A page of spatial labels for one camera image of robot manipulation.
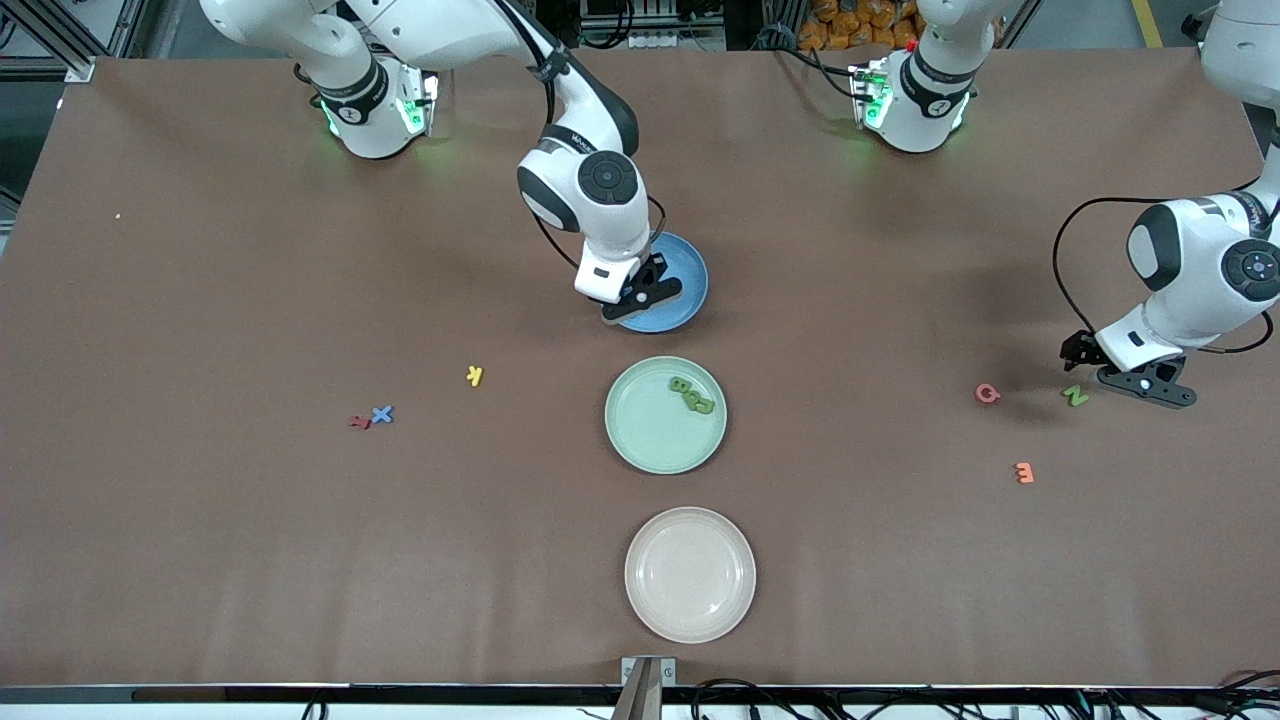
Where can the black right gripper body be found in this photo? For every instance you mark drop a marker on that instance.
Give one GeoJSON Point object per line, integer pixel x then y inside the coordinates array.
{"type": "Point", "coordinates": [655, 268]}

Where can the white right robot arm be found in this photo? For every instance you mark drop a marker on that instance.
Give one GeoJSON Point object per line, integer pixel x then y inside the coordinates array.
{"type": "Point", "coordinates": [450, 30]}

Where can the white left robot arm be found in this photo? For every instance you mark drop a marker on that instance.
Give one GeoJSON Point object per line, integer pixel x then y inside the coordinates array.
{"type": "Point", "coordinates": [1200, 270]}

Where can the blue plate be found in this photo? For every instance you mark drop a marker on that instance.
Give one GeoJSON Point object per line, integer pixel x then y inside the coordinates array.
{"type": "Point", "coordinates": [692, 272]}

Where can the green foam letter N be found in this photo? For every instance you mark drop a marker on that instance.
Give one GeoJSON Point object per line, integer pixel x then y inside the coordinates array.
{"type": "Point", "coordinates": [1075, 395]}

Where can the pink foam letter G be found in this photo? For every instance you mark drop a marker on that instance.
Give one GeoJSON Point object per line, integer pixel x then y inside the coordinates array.
{"type": "Point", "coordinates": [980, 393]}

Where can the orange foam letter E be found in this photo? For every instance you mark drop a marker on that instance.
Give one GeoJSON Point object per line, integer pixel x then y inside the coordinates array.
{"type": "Point", "coordinates": [1023, 472]}

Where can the pale green plate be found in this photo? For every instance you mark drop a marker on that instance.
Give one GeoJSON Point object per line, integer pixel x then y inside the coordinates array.
{"type": "Point", "coordinates": [650, 430]}

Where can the dark equipment rack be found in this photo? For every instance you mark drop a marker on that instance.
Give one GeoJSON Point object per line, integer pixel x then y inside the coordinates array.
{"type": "Point", "coordinates": [650, 40]}

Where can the blue foam letter X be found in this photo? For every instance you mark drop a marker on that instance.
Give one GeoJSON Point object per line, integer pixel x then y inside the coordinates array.
{"type": "Point", "coordinates": [382, 414]}

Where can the beige pink plate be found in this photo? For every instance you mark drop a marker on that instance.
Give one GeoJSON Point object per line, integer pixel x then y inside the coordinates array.
{"type": "Point", "coordinates": [690, 575]}

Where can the brown table cover sheet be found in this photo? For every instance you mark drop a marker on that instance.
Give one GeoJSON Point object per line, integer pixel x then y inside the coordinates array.
{"type": "Point", "coordinates": [500, 550]}

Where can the pile of orange fruit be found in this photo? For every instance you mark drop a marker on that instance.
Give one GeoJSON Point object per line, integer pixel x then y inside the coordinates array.
{"type": "Point", "coordinates": [860, 25]}

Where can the metal table edge bracket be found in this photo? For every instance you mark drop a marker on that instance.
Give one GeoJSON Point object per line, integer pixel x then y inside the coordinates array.
{"type": "Point", "coordinates": [632, 668]}

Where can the metal table edge rail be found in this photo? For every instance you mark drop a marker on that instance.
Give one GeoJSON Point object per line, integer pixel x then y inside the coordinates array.
{"type": "Point", "coordinates": [300, 693]}

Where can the aluminium frame profile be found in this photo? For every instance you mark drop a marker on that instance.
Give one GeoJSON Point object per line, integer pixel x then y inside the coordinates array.
{"type": "Point", "coordinates": [75, 62]}

